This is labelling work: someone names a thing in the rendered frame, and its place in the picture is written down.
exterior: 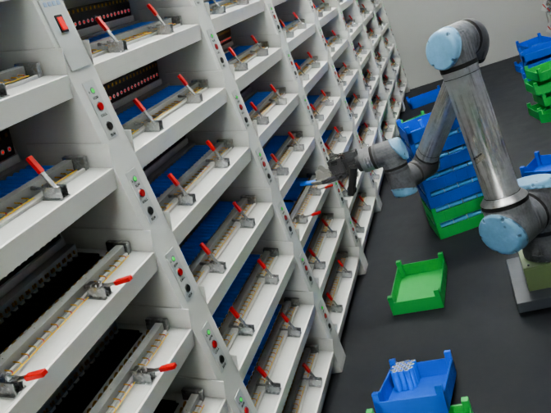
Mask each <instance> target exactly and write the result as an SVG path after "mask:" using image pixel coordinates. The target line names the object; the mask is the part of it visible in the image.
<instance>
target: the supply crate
mask: <svg viewBox="0 0 551 413"><path fill-rule="evenodd" d="M430 114H431V112H430V113H428V114H425V115H423V116H419V117H417V118H415V119H412V120H409V121H406V122H404V123H401V120H400V119H398V120H396V124H397V126H398V131H399V133H400V136H401V137H402V138H403V139H404V140H405V141H406V142H407V143H408V144H409V145H412V144H414V143H418V142H420V141H421V138H422V135H423V134H424V131H425V128H426V125H427V122H428V120H429V118H430ZM419 119H422V122H423V125H424V127H423V128H420V125H419V123H418V120H419ZM458 127H460V126H459V123H458V119H457V117H456V118H455V121H454V122H453V126H452V128H451V130H452V129H456V128H458Z"/></svg>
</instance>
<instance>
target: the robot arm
mask: <svg viewBox="0 0 551 413"><path fill-rule="evenodd" d="M489 46H490V38H489V34H488V31H487V29H486V28H485V26H484V25H483V24H482V23H481V22H479V21H478V20H475V19H472V18H466V19H462V20H459V21H457V22H455V23H453V24H451V25H448V26H445V27H443V28H441V29H439V30H438V31H436V32H434V33H433V34H432V35H431V36H430V38H429V40H428V42H427V44H426V57H427V60H428V62H429V63H430V64H431V65H432V66H433V67H434V68H435V69H437V70H439V72H440V74H441V76H442V77H443V79H444V81H443V83H442V85H441V88H440V91H439V94H438V97H437V98H436V101H435V105H434V107H433V110H432V112H431V114H430V118H429V120H428V122H427V125H426V128H425V131H424V134H423V135H422V138H421V141H420V144H419V147H418V149H417V150H416V153H415V156H414V157H413V159H412V161H410V162H407V159H408V158H409V155H408V150H407V148H406V146H405V144H404V142H403V140H402V139H401V138H399V137H396V138H389V139H388V140H385V141H384V142H381V143H377V144H374V145H371V146H370V147H365V148H363V149H360V150H358V151H357V149H356V148H355V149H353V150H351V151H348V152H344V153H342V152H341V153H338V154H335V155H333V156H331V157H330V159H329V160H328V162H327V165H328V168H329V169H326V168H325V167H324V166H318V168H317V169H318V170H316V179H314V180H315V181H314V182H311V184H315V185H321V184H329V183H333V182H335V181H337V180H341V179H344V178H346V177H347V176H349V180H348V187H347V191H348V196H352V197H353V196H354V194H355V193H356V192H357V187H356V185H357V169H359V170H360V171H361V172H362V171H365V172H369V171H372V170H377V169H380V168H382V167H383V169H384V172H385V175H386V178H387V180H388V182H389V186H390V188H391V191H392V193H393V195H394V196H395V197H406V196H410V195H412V194H414V193H416V192H417V185H418V184H420V183H421V182H423V181H424V180H426V179H428V178H429V177H431V176H432V175H434V174H435V173H436V172H437V171H438V170H439V167H440V161H439V156H440V154H441V152H442V150H443V147H444V145H445V142H446V140H447V137H448V136H449V132H450V130H451V128H452V126H453V122H454V121H455V118H456V117H457V119H458V123H459V126H460V129H461V131H462V136H463V137H464V140H465V143H466V145H467V150H468V152H469V155H470V158H471V162H472V164H473V166H474V169H475V172H476V176H477V179H478V181H479V184H480V187H481V190H482V193H483V195H484V198H483V200H482V202H481V204H480V207H481V210H482V212H483V215H484V218H483V219H482V220H481V222H480V224H479V234H480V236H481V239H482V241H483V242H484V243H485V245H486V246H487V247H489V248H490V249H492V250H493V251H495V252H498V253H501V254H506V255H509V254H514V253H517V252H519V251H520V250H522V252H523V255H524V257H525V258H526V259H527V260H528V261H532V262H539V263H545V262H551V174H537V175H528V176H525V177H522V178H520V179H517V178H516V176H515V173H514V170H513V168H512V163H511V161H510V158H509V155H508V151H507V149H506V146H505V143H504V141H503V136H502V134H501V131H500V128H499V124H498V121H497V119H496V116H495V114H494V109H493V107H492V104H491V101H490V96H489V94H488V91H487V88H486V86H485V81H484V79H483V76H482V74H481V71H480V67H479V64H481V63H483V62H484V61H485V58H486V56H487V53H488V51H489Z"/></svg>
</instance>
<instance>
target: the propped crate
mask: <svg viewBox="0 0 551 413"><path fill-rule="evenodd" d="M444 357H445V358H442V359H437V360H431V361H421V362H417V367H418V370H419V374H420V376H421V379H419V382H420V383H418V387H417V388H414V389H413V390H409V389H408V390H407V391H401V392H397V390H395V388H394V383H393V380H392V377H391V373H390V370H392V366H394V364H395V362H396V359H395V358H393V359H389V365H390V370H389V373H388V374H387V376H386V378H385V381H384V382H383V384H382V386H381V388H380V391H379V392H373V393H372V395H371V396H372V400H373V403H374V407H375V409H376V413H449V408H450V404H451V400H452V396H453V389H454V384H455V380H456V376H457V371H456V369H455V365H454V362H453V357H452V353H451V351H450V350H445V351H444Z"/></svg>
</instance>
